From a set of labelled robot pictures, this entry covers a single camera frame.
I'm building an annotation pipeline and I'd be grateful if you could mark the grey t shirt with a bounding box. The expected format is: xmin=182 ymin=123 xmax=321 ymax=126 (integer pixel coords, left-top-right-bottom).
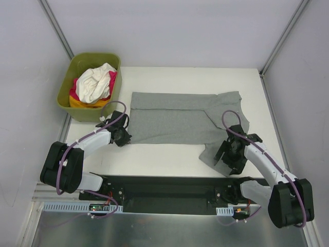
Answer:
xmin=128 ymin=91 xmax=249 ymax=176

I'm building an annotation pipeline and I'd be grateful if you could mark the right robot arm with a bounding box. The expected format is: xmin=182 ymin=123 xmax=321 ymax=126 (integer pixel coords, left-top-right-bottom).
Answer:
xmin=214 ymin=125 xmax=315 ymax=228

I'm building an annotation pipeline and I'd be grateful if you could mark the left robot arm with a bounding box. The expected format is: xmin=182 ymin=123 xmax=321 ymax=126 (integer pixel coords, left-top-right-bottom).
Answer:
xmin=40 ymin=111 xmax=132 ymax=200

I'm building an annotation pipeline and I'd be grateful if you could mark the yellow t shirt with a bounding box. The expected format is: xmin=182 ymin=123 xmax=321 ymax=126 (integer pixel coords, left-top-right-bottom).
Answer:
xmin=69 ymin=96 xmax=110 ymax=109

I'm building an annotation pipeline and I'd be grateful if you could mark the white t shirt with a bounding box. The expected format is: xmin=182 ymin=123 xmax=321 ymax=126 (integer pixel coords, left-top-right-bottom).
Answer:
xmin=76 ymin=63 xmax=117 ymax=104

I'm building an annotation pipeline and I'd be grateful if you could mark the pink t shirt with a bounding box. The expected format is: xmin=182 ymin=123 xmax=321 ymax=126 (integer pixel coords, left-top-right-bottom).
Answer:
xmin=69 ymin=71 xmax=118 ymax=103

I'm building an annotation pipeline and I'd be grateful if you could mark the green plastic bin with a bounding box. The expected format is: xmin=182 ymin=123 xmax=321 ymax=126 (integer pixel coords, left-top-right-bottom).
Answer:
xmin=57 ymin=52 xmax=122 ymax=122

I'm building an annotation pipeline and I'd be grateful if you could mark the right slotted cable duct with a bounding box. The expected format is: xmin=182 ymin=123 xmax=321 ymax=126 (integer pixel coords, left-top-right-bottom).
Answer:
xmin=216 ymin=206 xmax=234 ymax=217

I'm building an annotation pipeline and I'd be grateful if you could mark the slotted cable duct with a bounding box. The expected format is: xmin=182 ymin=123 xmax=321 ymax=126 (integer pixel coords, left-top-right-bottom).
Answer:
xmin=216 ymin=206 xmax=234 ymax=217
xmin=43 ymin=202 xmax=123 ymax=214

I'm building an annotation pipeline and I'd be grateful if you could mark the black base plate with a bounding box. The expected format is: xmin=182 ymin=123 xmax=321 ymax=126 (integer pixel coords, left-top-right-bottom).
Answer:
xmin=79 ymin=175 xmax=252 ymax=215

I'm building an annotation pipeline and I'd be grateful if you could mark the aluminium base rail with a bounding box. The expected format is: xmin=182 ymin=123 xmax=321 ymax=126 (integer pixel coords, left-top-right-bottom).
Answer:
xmin=32 ymin=182 xmax=79 ymax=202

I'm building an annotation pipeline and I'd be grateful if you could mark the left slotted cable duct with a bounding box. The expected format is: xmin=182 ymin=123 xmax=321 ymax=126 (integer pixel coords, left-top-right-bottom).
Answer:
xmin=43 ymin=202 xmax=123 ymax=214

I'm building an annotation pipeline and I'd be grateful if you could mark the left aluminium frame post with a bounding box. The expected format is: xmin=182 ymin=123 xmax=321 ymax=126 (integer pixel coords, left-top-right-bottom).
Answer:
xmin=38 ymin=0 xmax=75 ymax=60

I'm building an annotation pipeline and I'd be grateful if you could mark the aluminium frame post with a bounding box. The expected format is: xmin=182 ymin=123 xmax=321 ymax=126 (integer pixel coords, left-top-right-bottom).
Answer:
xmin=38 ymin=0 xmax=75 ymax=60
xmin=259 ymin=0 xmax=311 ymax=78

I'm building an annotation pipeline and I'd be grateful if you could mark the right aluminium frame post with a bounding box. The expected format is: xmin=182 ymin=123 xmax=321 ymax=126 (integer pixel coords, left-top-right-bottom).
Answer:
xmin=259 ymin=0 xmax=311 ymax=78

